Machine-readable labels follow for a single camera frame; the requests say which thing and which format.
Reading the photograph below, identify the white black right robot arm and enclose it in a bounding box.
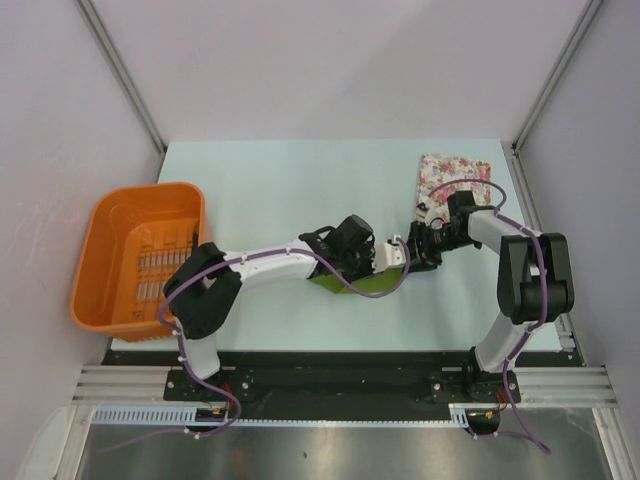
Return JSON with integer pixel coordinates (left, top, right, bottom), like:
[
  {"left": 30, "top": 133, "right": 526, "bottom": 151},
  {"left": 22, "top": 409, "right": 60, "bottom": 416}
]
[{"left": 408, "top": 190, "right": 575, "bottom": 401}]

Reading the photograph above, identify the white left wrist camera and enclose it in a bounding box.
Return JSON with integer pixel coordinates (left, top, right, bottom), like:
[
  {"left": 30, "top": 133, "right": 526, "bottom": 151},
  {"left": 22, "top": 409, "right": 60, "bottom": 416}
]
[{"left": 372, "top": 235, "right": 407, "bottom": 273}]

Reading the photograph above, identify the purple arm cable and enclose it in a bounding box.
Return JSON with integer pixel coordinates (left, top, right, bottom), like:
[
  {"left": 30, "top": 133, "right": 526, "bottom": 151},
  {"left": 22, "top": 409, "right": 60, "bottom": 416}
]
[
  {"left": 423, "top": 179, "right": 552, "bottom": 455},
  {"left": 97, "top": 236, "right": 412, "bottom": 454}
]

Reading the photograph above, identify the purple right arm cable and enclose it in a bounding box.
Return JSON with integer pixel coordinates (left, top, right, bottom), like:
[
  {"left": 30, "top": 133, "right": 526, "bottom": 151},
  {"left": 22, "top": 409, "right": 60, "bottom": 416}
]
[{"left": 423, "top": 179, "right": 552, "bottom": 455}]

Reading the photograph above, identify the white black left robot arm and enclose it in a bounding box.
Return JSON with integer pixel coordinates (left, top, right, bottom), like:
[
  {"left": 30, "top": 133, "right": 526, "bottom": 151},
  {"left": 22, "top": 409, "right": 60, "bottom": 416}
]
[{"left": 163, "top": 215, "right": 375, "bottom": 400}]

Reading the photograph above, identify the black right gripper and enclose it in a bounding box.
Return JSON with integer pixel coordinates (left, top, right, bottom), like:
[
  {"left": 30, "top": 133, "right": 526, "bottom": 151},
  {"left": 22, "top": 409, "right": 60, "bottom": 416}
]
[{"left": 403, "top": 220, "right": 477, "bottom": 274}]

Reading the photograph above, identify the green paper napkin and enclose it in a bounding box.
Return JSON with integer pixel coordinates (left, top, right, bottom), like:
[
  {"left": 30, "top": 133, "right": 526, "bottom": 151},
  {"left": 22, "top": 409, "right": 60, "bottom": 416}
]
[{"left": 310, "top": 269, "right": 403, "bottom": 296}]

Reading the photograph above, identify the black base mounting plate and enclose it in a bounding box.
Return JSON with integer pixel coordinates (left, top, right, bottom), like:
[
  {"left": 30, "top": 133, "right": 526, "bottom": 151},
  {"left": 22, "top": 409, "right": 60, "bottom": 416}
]
[{"left": 102, "top": 350, "right": 583, "bottom": 422}]

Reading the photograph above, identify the white slotted cable duct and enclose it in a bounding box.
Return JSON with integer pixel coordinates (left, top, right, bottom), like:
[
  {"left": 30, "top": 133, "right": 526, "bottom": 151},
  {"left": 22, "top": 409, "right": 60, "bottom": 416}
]
[{"left": 92, "top": 405, "right": 469, "bottom": 428}]

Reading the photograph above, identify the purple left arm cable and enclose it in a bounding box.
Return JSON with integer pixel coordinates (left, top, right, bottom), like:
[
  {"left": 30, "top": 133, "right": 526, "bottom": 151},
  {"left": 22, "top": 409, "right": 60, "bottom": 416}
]
[{"left": 97, "top": 236, "right": 412, "bottom": 454}]

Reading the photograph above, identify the floral patterned tray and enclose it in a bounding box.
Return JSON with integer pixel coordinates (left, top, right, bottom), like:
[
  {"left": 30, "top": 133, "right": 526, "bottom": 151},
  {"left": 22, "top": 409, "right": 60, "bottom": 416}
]
[{"left": 414, "top": 153, "right": 492, "bottom": 224}]

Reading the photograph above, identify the orange plastic basket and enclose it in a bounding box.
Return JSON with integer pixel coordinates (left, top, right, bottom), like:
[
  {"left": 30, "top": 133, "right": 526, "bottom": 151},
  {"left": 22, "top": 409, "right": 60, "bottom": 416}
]
[{"left": 70, "top": 182, "right": 212, "bottom": 343}]

